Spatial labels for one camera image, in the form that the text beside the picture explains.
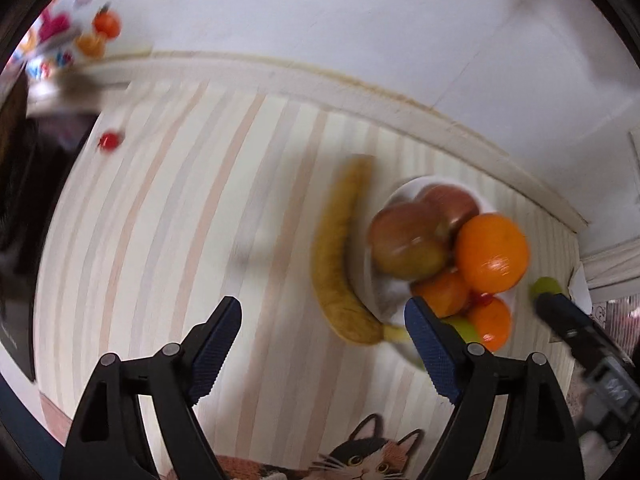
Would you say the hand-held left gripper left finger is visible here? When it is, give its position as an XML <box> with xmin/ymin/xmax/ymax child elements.
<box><xmin>59</xmin><ymin>296</ymin><xmax>243</xmax><ymax>480</ymax></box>

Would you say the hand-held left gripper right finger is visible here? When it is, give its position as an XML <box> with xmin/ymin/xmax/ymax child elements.
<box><xmin>403</xmin><ymin>297</ymin><xmax>586</xmax><ymax>480</ymax></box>

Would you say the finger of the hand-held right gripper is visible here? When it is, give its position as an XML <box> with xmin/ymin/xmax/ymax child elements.
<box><xmin>533</xmin><ymin>292</ymin><xmax>608</xmax><ymax>363</ymax></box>

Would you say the green lime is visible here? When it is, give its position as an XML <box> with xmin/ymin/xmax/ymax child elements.
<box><xmin>445</xmin><ymin>315</ymin><xmax>488</xmax><ymax>346</ymax></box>
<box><xmin>530</xmin><ymin>276</ymin><xmax>564</xmax><ymax>302</ymax></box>

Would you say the dark rough-skinned orange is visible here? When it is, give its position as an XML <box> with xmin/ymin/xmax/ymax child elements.
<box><xmin>411</xmin><ymin>267</ymin><xmax>473</xmax><ymax>319</ymax></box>

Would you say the small tangerine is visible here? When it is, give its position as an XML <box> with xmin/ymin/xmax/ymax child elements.
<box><xmin>467</xmin><ymin>296</ymin><xmax>514</xmax><ymax>353</ymax></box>

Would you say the white oval plate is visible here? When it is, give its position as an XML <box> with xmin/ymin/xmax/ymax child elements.
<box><xmin>367</xmin><ymin>175</ymin><xmax>517</xmax><ymax>363</ymax></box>

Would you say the large bright orange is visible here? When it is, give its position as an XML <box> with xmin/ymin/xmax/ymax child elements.
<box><xmin>455</xmin><ymin>213</ymin><xmax>531</xmax><ymax>295</ymax></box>

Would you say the red apple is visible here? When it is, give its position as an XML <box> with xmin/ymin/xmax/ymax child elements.
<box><xmin>369</xmin><ymin>202</ymin><xmax>453</xmax><ymax>282</ymax></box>
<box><xmin>417</xmin><ymin>184</ymin><xmax>482</xmax><ymax>236</ymax></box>

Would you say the yellow banana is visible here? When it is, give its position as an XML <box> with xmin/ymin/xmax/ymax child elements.
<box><xmin>311</xmin><ymin>154</ymin><xmax>417</xmax><ymax>347</ymax></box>

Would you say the cat print floor mat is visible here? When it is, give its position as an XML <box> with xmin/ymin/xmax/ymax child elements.
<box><xmin>165</xmin><ymin>412</ymin><xmax>431</xmax><ymax>480</ymax></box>

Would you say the dark blue cabinet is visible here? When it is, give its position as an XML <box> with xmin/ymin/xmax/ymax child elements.
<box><xmin>0</xmin><ymin>375</ymin><xmax>68</xmax><ymax>466</ymax></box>

